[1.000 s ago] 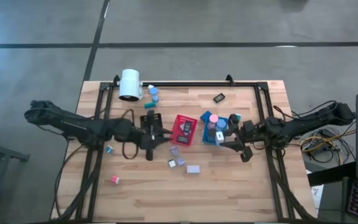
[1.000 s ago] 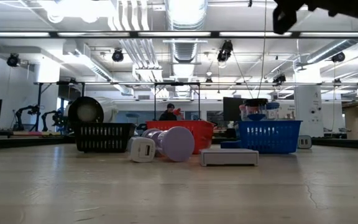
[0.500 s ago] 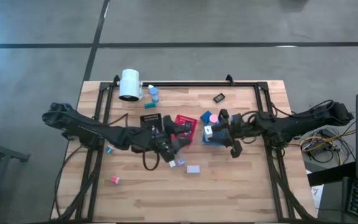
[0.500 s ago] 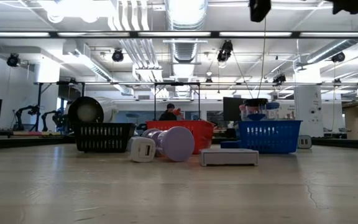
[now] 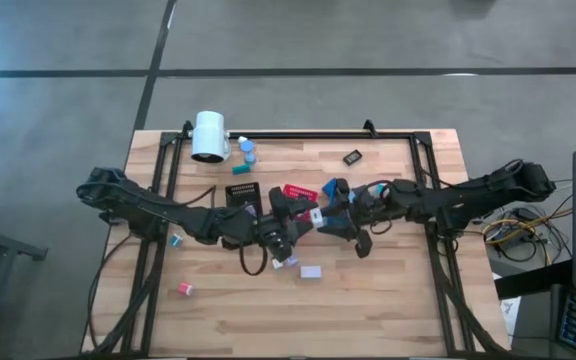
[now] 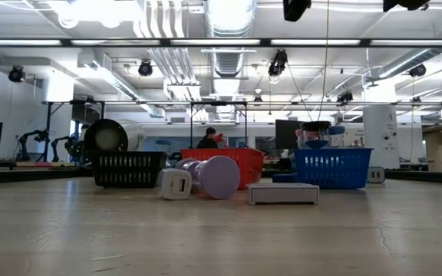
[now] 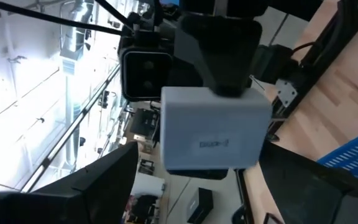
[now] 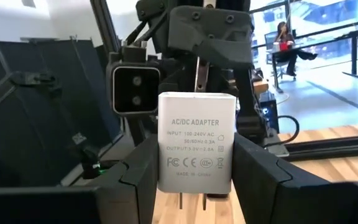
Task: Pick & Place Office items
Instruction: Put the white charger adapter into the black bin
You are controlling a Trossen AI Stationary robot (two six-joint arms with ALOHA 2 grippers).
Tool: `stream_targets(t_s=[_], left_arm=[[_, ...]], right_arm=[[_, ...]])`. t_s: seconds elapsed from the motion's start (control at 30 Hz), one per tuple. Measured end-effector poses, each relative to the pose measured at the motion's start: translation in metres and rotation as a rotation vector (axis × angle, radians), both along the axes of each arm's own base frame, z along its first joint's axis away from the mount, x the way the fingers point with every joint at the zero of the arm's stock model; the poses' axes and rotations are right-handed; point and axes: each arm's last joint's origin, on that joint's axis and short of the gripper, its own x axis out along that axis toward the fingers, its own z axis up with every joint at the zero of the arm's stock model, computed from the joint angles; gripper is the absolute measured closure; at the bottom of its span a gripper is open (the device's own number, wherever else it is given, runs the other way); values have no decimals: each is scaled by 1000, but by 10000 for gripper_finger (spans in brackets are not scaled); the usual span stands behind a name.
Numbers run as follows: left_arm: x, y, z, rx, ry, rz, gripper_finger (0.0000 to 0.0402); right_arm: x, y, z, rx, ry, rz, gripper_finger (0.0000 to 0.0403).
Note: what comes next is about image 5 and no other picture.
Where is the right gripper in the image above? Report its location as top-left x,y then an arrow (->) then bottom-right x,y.
317,178 -> 395,260

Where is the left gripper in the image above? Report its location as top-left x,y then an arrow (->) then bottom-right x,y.
252,185 -> 320,264

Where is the red plastic basket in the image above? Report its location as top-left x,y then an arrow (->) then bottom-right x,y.
281,182 -> 320,224

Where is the black digital clock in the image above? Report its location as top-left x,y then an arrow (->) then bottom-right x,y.
342,148 -> 364,167

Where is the black plastic basket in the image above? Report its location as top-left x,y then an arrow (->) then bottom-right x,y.
224,181 -> 264,221

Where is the white cylinder lamp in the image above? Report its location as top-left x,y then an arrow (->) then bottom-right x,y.
190,110 -> 232,164

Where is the white paper on floor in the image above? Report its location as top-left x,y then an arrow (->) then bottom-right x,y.
498,297 -> 522,334

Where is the black desk foot bar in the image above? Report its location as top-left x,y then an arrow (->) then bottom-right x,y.
493,259 -> 574,300

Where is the grey metal stand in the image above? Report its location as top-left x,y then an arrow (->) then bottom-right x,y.
0,218 -> 49,360

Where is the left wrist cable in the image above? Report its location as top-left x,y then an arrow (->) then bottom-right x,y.
238,243 -> 270,277

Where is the floor cable bundle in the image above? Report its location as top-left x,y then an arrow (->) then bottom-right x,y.
482,204 -> 576,264

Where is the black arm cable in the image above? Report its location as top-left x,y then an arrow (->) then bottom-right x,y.
86,232 -> 139,351

